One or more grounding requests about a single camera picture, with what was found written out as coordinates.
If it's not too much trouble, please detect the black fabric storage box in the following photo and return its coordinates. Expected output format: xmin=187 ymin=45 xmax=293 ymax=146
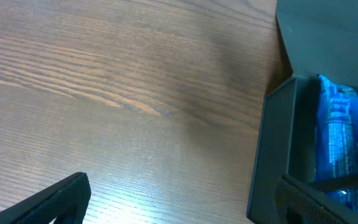
xmin=247 ymin=0 xmax=358 ymax=223

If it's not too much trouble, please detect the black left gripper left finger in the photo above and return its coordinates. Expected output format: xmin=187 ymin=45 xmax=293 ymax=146
xmin=0 ymin=172 xmax=91 ymax=224

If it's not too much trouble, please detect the blue cookie roll pack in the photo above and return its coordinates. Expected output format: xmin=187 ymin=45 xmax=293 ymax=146
xmin=313 ymin=73 xmax=358 ymax=218

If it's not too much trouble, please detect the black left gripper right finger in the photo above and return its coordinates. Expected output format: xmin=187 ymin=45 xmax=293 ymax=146
xmin=274 ymin=174 xmax=358 ymax=224

